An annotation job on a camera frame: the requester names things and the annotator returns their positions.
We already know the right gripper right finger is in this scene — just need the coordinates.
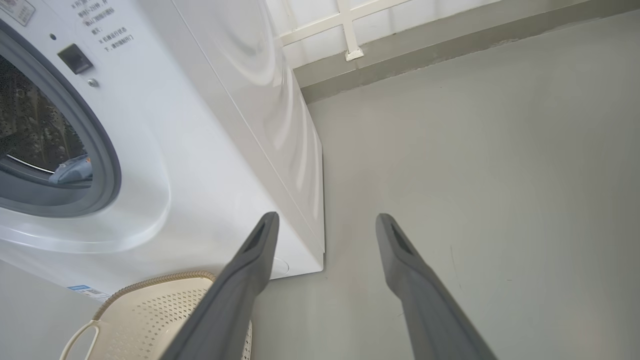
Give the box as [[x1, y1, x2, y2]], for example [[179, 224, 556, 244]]
[[375, 213, 499, 360]]

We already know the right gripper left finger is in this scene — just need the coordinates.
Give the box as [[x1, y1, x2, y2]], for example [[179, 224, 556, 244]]
[[159, 211, 281, 360]]

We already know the blue garment with orange print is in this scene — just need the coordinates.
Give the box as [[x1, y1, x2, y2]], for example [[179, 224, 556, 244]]
[[48, 153, 94, 185]]

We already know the cream perforated laundry basket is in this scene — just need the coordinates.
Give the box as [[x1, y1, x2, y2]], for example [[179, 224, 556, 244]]
[[59, 270, 254, 360]]

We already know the white front-load washing machine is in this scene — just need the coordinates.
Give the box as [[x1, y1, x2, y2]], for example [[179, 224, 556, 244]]
[[0, 0, 326, 302]]

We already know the grey rubber door seal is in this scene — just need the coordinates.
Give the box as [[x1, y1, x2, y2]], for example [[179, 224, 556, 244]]
[[0, 20, 123, 219]]

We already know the black door lock socket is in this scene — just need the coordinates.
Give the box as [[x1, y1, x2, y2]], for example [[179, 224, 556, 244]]
[[57, 43, 95, 76]]

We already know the blue energy label sticker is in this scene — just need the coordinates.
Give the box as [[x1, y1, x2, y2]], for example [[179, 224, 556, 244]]
[[67, 283, 112, 303]]

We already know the perforated steel washer drum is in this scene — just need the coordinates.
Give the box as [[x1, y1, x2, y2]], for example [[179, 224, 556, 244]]
[[0, 54, 89, 177]]

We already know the grey warning sticker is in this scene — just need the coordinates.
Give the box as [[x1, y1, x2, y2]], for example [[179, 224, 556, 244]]
[[0, 0, 37, 27]]

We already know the white metal frame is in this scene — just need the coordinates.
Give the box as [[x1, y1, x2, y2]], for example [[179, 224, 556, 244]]
[[279, 0, 418, 63]]

